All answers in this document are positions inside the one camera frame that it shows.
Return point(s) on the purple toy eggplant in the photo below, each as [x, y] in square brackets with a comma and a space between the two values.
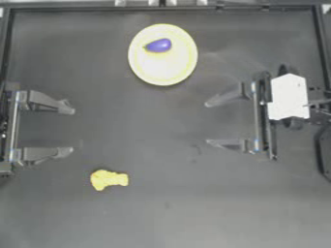
[158, 45]

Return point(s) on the yellow round plate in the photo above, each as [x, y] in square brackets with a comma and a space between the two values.
[166, 69]

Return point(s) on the yellow toy chicken nugget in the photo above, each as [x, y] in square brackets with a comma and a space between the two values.
[107, 179]

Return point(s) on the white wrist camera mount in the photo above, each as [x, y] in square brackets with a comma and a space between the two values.
[288, 97]

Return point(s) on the black metal table frame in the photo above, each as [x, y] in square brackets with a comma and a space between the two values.
[86, 6]

